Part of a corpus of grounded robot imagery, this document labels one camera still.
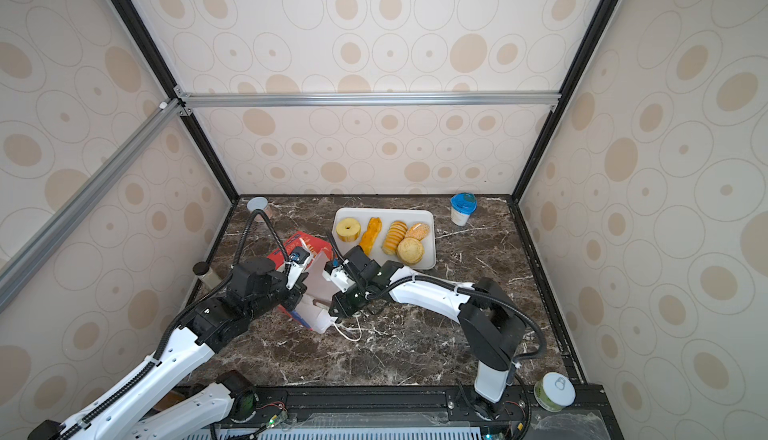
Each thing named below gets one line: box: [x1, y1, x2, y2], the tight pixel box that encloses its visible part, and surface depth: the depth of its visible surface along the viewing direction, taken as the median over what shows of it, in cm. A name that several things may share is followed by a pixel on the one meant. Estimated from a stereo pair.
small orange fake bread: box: [406, 222, 430, 241], surface depth 105 cm
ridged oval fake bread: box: [382, 220, 409, 256], surface depth 105 cm
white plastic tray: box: [332, 208, 437, 270], surface depth 108 cm
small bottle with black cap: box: [193, 261, 222, 291], surface depth 91 cm
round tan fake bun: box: [396, 237, 424, 265], surface depth 101 cm
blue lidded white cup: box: [450, 192, 478, 227], surface depth 108 cm
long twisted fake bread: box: [360, 217, 382, 256], surface depth 108 cm
